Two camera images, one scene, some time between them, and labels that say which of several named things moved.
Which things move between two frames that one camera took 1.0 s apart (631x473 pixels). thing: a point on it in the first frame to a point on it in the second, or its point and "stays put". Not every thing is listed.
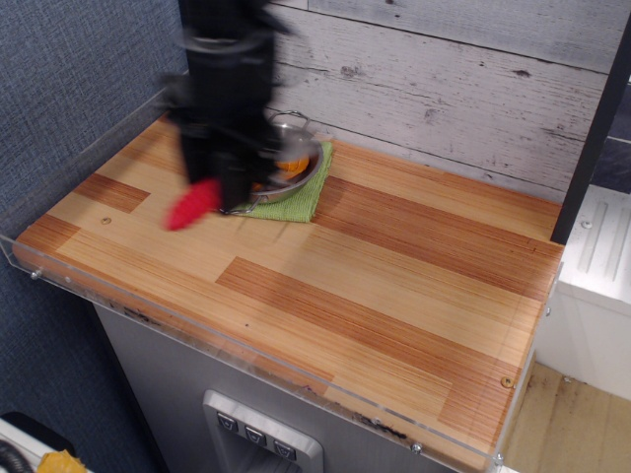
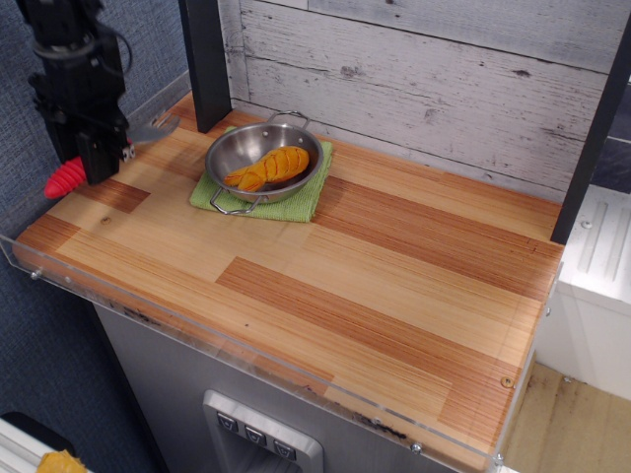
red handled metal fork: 194,202 to 74,171
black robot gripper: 222,101 to 79,97
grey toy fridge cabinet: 208,410 stays put
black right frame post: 586,173 stays put
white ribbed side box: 586,331 stays put
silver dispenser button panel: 248,441 stays put
